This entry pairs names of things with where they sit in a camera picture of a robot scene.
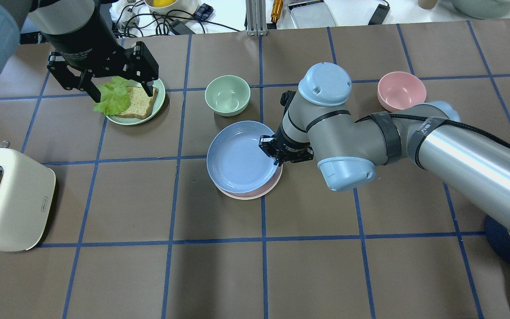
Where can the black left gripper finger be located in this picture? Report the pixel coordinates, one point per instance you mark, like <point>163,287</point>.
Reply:
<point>91,89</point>
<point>148,87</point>

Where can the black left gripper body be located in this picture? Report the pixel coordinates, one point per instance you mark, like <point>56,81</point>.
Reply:
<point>87,48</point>

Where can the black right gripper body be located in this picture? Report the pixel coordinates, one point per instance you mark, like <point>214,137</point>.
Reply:
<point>288,146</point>

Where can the pink plate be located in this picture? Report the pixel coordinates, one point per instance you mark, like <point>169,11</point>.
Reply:
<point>259,191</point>

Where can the blue plate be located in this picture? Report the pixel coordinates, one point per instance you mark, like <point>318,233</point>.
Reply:
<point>235,162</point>

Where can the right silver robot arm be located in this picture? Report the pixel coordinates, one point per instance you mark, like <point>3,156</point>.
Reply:
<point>317,125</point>

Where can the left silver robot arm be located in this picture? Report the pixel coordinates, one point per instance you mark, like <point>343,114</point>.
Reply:
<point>13,14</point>

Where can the bread slice on plate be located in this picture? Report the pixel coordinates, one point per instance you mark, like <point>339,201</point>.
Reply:
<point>141,104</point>

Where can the green lettuce leaf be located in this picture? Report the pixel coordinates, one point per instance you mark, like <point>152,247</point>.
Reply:
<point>114,97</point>

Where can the green plate with sandwich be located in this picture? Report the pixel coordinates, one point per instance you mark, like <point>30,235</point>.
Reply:
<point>157,104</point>

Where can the mint green bowl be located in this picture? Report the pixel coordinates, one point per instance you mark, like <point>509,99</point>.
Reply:
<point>227,95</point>

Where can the bowl with toy fruit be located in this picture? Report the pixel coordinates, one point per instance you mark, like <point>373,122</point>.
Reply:
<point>172,7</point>

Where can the pink bowl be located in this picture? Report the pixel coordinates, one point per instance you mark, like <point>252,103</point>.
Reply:
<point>399,90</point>

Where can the white toaster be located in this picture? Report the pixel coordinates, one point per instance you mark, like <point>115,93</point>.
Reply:
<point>26,192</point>

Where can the black power adapter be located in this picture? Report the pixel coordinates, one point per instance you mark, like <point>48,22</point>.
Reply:
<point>379,14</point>

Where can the steel bowl with toys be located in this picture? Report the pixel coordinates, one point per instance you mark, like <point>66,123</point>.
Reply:
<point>483,9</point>

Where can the orange handled screwdriver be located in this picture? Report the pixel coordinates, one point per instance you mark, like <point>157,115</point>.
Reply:
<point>276,10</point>

